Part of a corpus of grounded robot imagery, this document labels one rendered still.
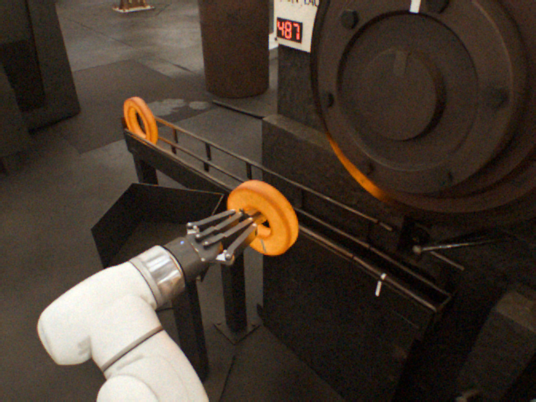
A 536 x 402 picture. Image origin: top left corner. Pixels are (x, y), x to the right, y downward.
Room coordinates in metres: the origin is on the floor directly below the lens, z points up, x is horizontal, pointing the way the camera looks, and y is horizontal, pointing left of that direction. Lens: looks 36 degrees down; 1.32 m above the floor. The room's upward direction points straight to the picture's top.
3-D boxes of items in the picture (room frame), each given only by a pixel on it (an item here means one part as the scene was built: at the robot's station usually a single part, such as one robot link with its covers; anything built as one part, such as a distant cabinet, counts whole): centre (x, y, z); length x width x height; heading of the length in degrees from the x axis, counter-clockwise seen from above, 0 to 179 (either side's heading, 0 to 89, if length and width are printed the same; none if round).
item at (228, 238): (0.55, 0.07, 0.84); 0.11 x 0.01 x 0.04; 131
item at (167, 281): (0.47, 0.18, 0.83); 0.09 x 0.06 x 0.09; 43
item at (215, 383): (0.79, 0.26, 0.36); 0.26 x 0.20 x 0.72; 77
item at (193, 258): (0.52, 0.12, 0.83); 0.09 x 0.08 x 0.07; 133
